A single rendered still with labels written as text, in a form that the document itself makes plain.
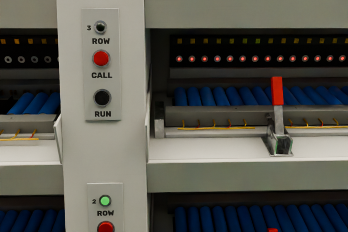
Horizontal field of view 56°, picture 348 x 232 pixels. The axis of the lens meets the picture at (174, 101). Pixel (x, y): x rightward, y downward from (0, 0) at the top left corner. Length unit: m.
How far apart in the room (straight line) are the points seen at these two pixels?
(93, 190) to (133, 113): 0.10
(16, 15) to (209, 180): 0.29
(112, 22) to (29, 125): 0.17
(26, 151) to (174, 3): 0.25
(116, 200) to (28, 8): 0.24
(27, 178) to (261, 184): 0.28
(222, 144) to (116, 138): 0.13
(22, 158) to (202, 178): 0.21
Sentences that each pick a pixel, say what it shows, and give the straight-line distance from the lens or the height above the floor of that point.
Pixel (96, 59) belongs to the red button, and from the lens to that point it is 0.37.
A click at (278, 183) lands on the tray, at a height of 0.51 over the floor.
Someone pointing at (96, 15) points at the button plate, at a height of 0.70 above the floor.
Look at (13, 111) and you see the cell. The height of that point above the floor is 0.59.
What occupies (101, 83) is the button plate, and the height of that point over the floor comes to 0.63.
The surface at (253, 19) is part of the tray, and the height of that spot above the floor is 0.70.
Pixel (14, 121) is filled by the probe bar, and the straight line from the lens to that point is 0.45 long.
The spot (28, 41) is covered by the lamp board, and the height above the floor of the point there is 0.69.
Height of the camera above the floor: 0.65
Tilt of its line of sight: 6 degrees down
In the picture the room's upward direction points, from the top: straight up
